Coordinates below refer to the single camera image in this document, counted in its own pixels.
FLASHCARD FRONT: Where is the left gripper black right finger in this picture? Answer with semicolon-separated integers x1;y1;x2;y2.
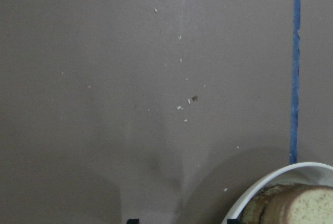
227;219;238;224

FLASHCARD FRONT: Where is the bread slice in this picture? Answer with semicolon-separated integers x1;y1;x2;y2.
261;185;332;223
241;184;290;224

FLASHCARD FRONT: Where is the round beige plate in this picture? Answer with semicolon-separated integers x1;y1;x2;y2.
222;162;332;224

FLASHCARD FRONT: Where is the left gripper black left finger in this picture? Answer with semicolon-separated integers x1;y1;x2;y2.
126;219;139;224

